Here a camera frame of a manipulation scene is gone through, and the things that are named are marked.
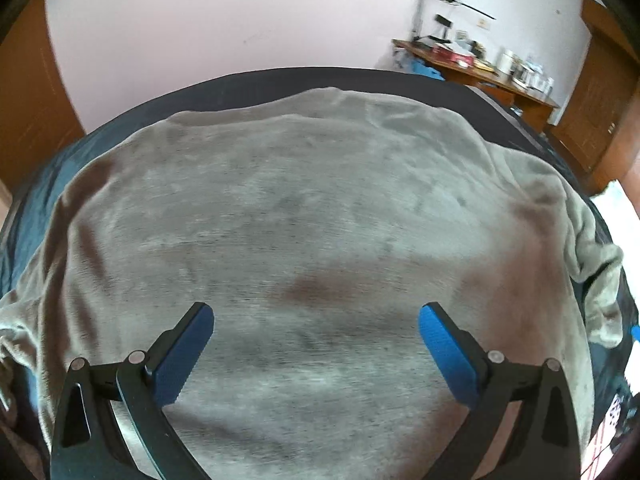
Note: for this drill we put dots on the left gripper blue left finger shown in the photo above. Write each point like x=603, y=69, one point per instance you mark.
x=87, y=441

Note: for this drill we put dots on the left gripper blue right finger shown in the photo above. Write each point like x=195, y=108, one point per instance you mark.
x=543, y=441

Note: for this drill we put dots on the grey-brown fleece garment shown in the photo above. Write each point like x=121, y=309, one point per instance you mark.
x=310, y=259

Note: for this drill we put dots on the dark blue bed cover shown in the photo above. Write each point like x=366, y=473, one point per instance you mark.
x=45, y=179

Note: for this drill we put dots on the brown wooden wardrobe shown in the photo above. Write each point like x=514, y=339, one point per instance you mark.
x=599, y=127

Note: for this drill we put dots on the brown wooden door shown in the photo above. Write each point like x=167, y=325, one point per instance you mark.
x=37, y=117

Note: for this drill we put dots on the wooden desk with clutter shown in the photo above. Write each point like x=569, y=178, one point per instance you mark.
x=535, y=106

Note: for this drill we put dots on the red box on desk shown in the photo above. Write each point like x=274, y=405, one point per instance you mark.
x=454, y=55

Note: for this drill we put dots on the black desk lamp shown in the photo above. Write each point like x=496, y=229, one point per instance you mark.
x=448, y=22

